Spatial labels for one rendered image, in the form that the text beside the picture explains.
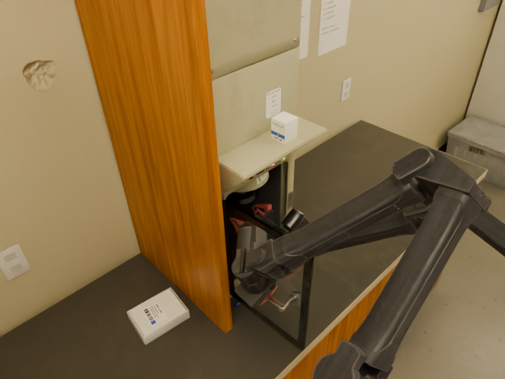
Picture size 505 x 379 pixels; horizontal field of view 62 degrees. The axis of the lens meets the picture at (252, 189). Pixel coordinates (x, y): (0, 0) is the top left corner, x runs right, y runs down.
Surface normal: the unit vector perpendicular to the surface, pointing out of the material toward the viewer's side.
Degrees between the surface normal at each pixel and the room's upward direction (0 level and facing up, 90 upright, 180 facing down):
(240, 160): 0
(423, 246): 43
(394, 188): 55
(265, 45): 90
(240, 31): 90
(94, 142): 90
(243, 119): 90
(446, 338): 0
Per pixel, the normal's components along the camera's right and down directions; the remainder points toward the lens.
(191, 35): -0.72, 0.44
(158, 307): -0.02, -0.79
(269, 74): 0.70, 0.43
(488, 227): -0.59, -0.52
